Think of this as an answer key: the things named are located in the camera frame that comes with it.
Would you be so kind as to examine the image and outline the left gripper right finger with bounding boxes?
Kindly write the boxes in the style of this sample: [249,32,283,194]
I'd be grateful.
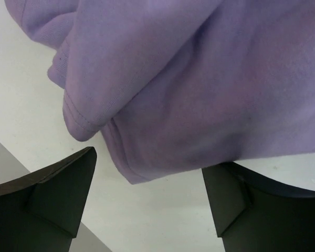
[202,163,315,252]

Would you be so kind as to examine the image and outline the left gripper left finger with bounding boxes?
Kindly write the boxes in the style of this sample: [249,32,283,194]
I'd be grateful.
[0,147,97,251]

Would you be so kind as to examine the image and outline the lavender t shirt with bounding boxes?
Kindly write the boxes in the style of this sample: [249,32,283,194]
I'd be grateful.
[5,1,315,184]

